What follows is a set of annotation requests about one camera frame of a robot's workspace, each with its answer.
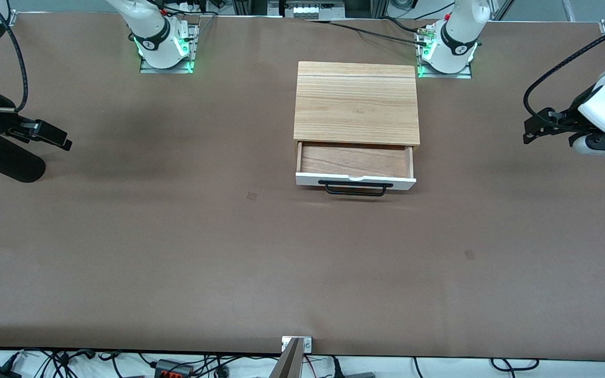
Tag white-fronted wooden drawer with handle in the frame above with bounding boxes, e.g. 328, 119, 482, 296
295, 140, 418, 197

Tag black metal drawer handle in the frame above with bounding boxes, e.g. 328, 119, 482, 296
318, 180, 394, 197

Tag light wooden drawer cabinet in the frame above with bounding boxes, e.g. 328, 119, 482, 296
293, 61, 421, 146

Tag black cylindrical object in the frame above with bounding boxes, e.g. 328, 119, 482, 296
0, 144, 47, 184

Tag white power strip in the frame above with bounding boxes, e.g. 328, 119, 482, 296
284, 0, 333, 19

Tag black box with orange connectors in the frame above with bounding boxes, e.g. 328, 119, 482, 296
153, 359, 194, 378

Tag aluminium profile pole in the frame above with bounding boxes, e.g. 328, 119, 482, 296
268, 338, 303, 378

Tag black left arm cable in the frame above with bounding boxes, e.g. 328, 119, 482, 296
523, 17, 605, 124

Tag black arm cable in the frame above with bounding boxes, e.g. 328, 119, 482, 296
523, 17, 605, 124
0, 0, 29, 114

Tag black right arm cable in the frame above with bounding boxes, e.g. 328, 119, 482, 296
0, 0, 29, 114

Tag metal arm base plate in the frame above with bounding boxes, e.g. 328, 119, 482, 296
139, 23, 199, 74
416, 24, 473, 80

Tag thin grey cable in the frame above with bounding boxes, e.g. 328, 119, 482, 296
191, 15, 218, 50

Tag black cable across table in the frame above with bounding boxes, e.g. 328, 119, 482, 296
305, 19, 430, 46

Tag black looped floor cable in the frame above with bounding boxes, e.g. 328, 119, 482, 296
490, 358, 540, 372

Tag metal table edge bracket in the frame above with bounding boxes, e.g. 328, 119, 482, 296
281, 336, 313, 353

